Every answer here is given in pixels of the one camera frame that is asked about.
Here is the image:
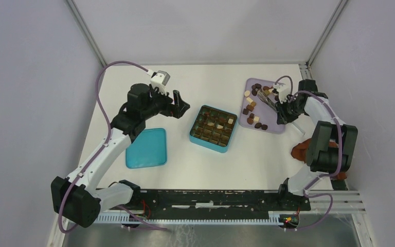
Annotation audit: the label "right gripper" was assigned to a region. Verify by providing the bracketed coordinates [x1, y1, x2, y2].
[274, 97, 305, 125]

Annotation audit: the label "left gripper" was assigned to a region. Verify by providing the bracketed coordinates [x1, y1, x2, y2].
[141, 84, 189, 120]

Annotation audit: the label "metal tongs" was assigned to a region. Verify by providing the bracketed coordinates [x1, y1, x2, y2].
[257, 89, 306, 136]

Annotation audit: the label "teal chocolate tin box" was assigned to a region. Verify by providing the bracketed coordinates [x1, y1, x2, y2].
[189, 105, 238, 153]

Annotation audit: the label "teal tin lid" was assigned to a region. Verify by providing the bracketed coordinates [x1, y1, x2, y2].
[124, 128, 168, 169]

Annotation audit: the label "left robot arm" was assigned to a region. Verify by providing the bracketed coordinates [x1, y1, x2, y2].
[51, 83, 190, 233]

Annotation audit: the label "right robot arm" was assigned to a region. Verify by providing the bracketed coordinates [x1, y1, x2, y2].
[273, 79, 358, 210]

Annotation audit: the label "dark ribbed chocolate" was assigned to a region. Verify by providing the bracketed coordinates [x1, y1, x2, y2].
[254, 122, 262, 129]

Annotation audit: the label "brown round chocolate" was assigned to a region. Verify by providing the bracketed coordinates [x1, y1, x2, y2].
[246, 117, 254, 125]

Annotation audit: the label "lilac plastic tray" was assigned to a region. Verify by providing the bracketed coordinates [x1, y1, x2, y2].
[238, 78, 285, 134]

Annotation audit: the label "brown cloth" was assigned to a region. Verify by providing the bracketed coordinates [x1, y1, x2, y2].
[291, 138, 347, 181]

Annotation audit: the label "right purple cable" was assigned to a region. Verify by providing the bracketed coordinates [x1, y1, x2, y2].
[274, 75, 344, 233]

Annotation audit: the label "purple cable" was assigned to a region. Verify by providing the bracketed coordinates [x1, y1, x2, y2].
[58, 60, 169, 234]
[274, 75, 344, 233]

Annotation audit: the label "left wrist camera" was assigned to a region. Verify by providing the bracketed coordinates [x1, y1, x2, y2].
[150, 70, 170, 96]

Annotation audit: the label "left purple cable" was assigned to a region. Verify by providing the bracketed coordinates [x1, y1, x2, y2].
[58, 60, 169, 234]

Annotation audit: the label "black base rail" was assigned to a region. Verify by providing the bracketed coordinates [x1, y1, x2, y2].
[108, 189, 311, 221]

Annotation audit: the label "white cable duct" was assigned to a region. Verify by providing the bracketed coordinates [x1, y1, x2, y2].
[94, 211, 283, 226]

